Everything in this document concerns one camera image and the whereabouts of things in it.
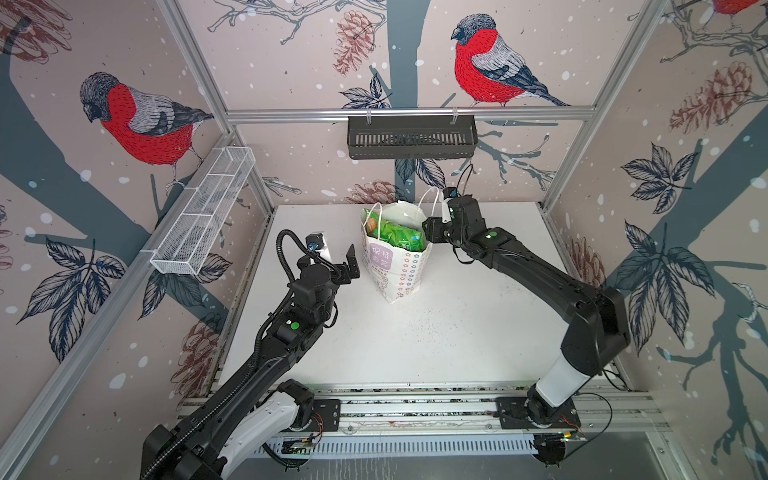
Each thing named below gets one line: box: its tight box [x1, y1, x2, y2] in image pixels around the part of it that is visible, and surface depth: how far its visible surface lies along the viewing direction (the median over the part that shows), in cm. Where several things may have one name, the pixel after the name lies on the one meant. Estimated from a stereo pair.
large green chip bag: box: [364, 208, 425, 251], surface depth 83 cm
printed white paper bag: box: [361, 200, 433, 303], surface depth 84 cm
